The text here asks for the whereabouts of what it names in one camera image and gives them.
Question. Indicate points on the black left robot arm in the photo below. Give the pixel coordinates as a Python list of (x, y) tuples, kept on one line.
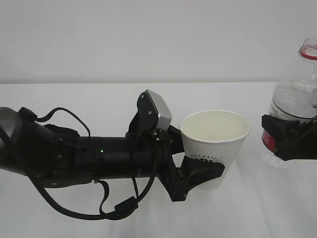
[(59, 157)]

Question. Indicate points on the white paper cup green logo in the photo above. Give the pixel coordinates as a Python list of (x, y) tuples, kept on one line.
[(214, 136)]

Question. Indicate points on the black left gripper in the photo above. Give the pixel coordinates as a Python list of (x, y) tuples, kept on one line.
[(161, 145)]

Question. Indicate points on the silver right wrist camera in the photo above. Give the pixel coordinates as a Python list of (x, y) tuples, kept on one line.
[(314, 98)]

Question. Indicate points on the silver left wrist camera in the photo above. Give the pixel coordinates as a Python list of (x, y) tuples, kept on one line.
[(163, 112)]

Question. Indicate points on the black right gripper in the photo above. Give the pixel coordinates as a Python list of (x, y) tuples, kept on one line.
[(290, 139)]

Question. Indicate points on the clear water bottle red label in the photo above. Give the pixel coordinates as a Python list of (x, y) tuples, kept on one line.
[(291, 99)]

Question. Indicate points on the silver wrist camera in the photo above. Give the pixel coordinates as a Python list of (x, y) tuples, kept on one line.
[(163, 112), (314, 98)]

